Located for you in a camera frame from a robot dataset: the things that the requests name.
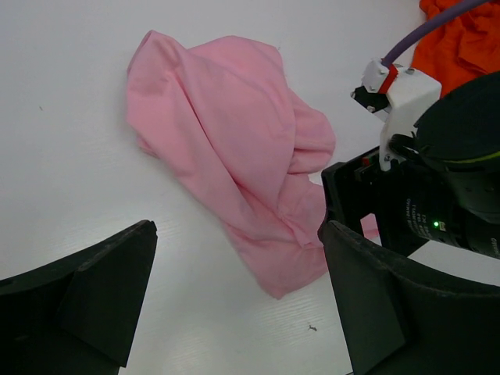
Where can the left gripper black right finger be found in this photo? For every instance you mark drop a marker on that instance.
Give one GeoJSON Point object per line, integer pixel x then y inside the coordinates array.
{"type": "Point", "coordinates": [401, 317]}

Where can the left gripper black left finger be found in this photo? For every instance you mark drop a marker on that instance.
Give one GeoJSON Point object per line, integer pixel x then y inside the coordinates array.
{"type": "Point", "coordinates": [78, 314]}

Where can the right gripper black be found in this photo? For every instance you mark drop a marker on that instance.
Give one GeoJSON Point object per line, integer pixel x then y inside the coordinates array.
{"type": "Point", "coordinates": [442, 185]}

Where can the pink t shirt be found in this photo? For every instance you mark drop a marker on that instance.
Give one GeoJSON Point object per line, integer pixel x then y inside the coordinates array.
{"type": "Point", "coordinates": [222, 117]}

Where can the orange t shirt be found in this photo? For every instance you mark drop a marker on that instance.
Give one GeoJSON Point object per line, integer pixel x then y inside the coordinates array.
{"type": "Point", "coordinates": [462, 50]}

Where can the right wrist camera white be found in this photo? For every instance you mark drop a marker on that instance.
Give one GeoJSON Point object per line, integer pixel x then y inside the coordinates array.
{"type": "Point", "coordinates": [399, 96]}

